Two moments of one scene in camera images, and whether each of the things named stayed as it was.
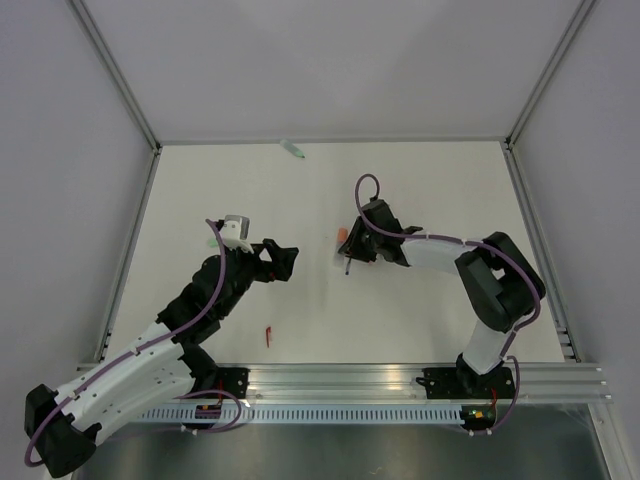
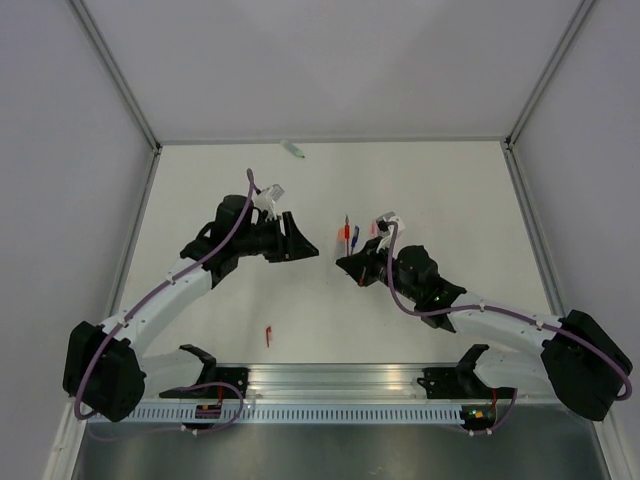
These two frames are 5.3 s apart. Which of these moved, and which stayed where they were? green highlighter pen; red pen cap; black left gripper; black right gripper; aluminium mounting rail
Moved: black left gripper; black right gripper
Stayed: aluminium mounting rail; red pen cap; green highlighter pen
